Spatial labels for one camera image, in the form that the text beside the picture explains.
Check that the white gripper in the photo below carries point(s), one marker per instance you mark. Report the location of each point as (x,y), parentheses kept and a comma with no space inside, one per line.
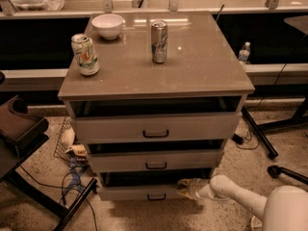
(204,189)

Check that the grey drawer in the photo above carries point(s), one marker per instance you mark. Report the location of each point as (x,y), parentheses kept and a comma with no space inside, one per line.
(155,160)
(141,128)
(146,185)

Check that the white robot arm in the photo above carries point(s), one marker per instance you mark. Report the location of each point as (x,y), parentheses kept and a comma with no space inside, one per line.
(285,209)

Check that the grey drawer cabinet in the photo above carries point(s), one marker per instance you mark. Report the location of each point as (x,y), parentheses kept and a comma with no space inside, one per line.
(201,75)

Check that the black power adapter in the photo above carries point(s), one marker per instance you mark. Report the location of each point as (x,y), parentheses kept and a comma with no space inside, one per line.
(237,139)

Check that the white knit sneaker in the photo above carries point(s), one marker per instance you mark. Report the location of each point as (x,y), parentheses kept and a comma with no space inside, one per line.
(255,224)

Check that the black stand foot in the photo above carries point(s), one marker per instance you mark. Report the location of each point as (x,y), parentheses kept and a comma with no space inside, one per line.
(276,171)

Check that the clear plastic water bottle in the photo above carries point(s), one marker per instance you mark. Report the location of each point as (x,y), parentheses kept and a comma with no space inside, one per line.
(244,53)

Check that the tall silver drink can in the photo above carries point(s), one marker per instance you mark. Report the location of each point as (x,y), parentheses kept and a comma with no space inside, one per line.
(159,41)

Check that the green white soda can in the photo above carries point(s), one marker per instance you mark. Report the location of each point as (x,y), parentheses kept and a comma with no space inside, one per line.
(85,54)

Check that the dark chair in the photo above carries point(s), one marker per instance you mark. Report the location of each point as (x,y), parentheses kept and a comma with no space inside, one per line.
(22,135)

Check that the white ceramic bowl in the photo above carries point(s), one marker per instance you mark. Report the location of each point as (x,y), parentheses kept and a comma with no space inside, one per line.
(108,26)

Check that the wire mesh basket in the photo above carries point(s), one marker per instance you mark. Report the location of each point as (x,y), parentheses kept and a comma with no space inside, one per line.
(68,149)

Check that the black table leg frame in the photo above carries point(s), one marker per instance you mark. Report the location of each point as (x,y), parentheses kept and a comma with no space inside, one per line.
(299,119)

